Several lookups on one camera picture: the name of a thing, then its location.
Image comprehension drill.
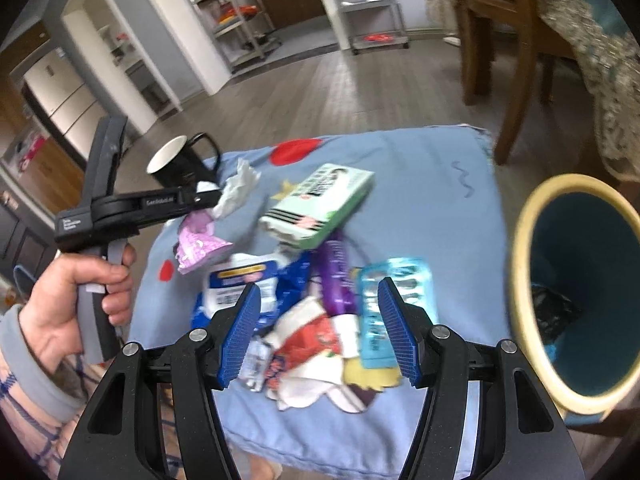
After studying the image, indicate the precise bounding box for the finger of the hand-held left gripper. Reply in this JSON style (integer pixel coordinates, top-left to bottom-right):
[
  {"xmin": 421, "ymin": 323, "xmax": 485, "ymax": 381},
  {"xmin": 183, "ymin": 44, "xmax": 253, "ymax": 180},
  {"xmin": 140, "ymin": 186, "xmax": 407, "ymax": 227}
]
[
  {"xmin": 165, "ymin": 201, "xmax": 221, "ymax": 220},
  {"xmin": 175, "ymin": 184, "xmax": 223, "ymax": 202}
]

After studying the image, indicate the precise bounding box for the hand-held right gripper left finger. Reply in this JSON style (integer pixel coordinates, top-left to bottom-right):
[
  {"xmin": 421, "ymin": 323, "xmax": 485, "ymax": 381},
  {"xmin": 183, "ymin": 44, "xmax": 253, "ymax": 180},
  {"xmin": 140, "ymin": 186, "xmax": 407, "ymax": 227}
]
[{"xmin": 57, "ymin": 284, "xmax": 262, "ymax": 480}]

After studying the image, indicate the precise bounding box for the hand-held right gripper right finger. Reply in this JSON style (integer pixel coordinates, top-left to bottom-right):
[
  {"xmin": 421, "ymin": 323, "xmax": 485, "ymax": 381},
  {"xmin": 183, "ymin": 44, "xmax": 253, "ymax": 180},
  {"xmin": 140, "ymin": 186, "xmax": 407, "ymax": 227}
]
[{"xmin": 377, "ymin": 277, "xmax": 586, "ymax": 480}]

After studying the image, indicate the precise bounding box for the pink wrapper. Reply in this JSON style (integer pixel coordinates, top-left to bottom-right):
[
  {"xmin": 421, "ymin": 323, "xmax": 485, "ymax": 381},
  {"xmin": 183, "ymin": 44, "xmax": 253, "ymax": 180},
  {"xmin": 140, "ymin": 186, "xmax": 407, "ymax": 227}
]
[{"xmin": 174, "ymin": 210, "xmax": 235, "ymax": 276}]

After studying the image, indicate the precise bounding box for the small clear packet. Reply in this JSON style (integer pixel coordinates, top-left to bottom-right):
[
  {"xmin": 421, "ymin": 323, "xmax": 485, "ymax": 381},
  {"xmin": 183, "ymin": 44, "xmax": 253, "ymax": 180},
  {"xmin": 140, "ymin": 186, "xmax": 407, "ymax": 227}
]
[{"xmin": 239, "ymin": 337, "xmax": 276, "ymax": 393}]

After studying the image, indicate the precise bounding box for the white tissue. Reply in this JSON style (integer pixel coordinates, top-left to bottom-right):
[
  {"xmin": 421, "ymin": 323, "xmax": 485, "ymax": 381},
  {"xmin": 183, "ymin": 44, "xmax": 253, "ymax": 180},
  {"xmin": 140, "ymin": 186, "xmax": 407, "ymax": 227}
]
[{"xmin": 214, "ymin": 157, "xmax": 262, "ymax": 221}]

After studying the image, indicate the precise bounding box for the blue blister tray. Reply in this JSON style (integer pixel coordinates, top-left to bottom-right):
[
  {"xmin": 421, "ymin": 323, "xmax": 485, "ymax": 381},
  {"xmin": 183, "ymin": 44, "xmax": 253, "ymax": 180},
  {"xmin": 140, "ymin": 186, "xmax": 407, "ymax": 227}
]
[{"xmin": 357, "ymin": 257, "xmax": 436, "ymax": 368}]

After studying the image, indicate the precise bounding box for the blue white packet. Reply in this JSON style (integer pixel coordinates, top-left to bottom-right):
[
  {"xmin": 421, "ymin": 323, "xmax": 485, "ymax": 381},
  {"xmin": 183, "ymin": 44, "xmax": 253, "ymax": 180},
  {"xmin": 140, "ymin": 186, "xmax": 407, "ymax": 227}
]
[{"xmin": 192, "ymin": 252, "xmax": 313, "ymax": 333}]

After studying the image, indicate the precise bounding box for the red white wrapper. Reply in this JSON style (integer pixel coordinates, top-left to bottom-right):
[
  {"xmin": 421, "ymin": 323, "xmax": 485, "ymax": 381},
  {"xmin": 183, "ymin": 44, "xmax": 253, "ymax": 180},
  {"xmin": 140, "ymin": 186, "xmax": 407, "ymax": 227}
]
[{"xmin": 265, "ymin": 297, "xmax": 361, "ymax": 413}]

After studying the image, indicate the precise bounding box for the purple wrapper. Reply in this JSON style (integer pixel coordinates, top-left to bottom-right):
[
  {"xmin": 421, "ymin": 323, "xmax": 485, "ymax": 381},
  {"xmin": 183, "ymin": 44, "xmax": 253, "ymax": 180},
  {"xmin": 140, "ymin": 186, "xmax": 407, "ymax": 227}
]
[{"xmin": 320, "ymin": 230, "xmax": 358, "ymax": 318}]

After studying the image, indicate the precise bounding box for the green white box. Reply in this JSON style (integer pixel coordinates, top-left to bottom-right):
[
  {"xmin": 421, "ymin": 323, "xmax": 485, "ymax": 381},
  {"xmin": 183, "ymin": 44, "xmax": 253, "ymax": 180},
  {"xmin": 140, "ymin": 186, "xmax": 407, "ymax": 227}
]
[{"xmin": 259, "ymin": 162, "xmax": 376, "ymax": 248}]

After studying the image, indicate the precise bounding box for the black plastic bag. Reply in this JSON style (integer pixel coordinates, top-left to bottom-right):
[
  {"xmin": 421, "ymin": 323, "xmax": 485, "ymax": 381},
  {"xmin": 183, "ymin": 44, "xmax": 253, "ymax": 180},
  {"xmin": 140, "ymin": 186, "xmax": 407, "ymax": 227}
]
[{"xmin": 531, "ymin": 285, "xmax": 583, "ymax": 346}]

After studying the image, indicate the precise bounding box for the teal bin with yellow rim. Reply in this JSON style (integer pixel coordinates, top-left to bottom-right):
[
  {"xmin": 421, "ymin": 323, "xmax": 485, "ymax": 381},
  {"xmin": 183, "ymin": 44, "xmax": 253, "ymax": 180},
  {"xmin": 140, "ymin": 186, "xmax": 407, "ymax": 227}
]
[{"xmin": 510, "ymin": 174, "xmax": 640, "ymax": 416}]

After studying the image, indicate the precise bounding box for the person's left forearm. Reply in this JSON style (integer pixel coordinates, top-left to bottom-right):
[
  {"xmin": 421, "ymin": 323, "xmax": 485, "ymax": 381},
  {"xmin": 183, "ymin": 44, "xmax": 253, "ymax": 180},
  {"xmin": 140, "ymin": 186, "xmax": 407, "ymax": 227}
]
[{"xmin": 0, "ymin": 305, "xmax": 93, "ymax": 480}]

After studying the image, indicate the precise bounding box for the person's left hand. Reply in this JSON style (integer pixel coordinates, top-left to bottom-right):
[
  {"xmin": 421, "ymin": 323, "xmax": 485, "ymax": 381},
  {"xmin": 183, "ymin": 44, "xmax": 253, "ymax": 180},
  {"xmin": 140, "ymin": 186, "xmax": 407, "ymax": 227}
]
[{"xmin": 20, "ymin": 242, "xmax": 137, "ymax": 361}]

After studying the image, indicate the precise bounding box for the black mug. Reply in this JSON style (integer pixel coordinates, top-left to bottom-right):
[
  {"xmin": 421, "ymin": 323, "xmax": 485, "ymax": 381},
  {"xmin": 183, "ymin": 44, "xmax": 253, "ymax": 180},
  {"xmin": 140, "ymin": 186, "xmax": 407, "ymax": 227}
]
[{"xmin": 146, "ymin": 132, "xmax": 222, "ymax": 191}]

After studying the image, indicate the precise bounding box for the white refrigerator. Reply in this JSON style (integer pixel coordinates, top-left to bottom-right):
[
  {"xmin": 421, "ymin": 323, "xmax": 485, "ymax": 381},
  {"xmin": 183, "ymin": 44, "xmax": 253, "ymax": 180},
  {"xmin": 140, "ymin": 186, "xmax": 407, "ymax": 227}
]
[{"xmin": 22, "ymin": 47, "xmax": 101, "ymax": 161}]

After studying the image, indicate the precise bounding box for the metal shelf rack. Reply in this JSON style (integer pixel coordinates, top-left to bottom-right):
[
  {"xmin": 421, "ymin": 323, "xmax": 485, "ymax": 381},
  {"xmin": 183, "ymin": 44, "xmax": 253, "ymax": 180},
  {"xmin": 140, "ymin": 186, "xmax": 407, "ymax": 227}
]
[{"xmin": 172, "ymin": 0, "xmax": 281, "ymax": 68}]

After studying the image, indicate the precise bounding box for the wooden kitchen cabinet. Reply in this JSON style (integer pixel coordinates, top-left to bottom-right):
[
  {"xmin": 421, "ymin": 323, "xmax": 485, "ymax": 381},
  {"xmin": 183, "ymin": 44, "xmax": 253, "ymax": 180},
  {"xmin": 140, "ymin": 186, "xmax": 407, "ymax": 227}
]
[{"xmin": 257, "ymin": 0, "xmax": 331, "ymax": 31}]

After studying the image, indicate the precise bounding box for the white rolling cart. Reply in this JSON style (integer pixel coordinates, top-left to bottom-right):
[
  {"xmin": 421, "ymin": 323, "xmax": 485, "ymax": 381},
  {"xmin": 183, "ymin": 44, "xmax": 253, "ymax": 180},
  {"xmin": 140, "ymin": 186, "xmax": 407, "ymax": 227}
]
[{"xmin": 325, "ymin": 0, "xmax": 410, "ymax": 56}]

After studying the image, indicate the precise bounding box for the wooden dining chair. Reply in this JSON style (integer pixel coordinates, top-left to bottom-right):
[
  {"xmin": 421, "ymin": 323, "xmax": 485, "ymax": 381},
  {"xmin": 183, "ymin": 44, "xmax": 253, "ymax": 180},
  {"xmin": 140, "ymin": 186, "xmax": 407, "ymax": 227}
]
[{"xmin": 450, "ymin": 0, "xmax": 591, "ymax": 166}]

